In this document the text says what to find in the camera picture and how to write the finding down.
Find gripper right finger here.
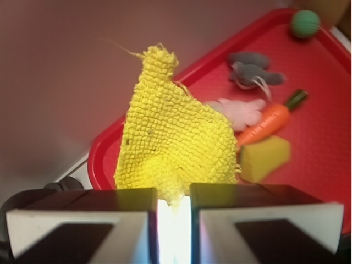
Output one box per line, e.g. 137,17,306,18
190,183,344,263

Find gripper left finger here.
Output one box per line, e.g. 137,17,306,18
6,188,159,263

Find yellow cloth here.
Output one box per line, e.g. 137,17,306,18
114,44,241,206

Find yellow sponge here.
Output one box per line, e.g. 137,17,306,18
240,136,292,183

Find pink plush bunny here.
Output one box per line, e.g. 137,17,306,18
204,98,266,132

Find orange toy carrot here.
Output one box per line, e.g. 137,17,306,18
237,89,308,148

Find grey plush toy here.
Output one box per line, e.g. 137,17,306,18
227,52,285,101

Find red plastic tray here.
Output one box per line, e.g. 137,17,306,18
87,8,352,237

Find green rubber ball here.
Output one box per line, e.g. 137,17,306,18
290,10,321,39

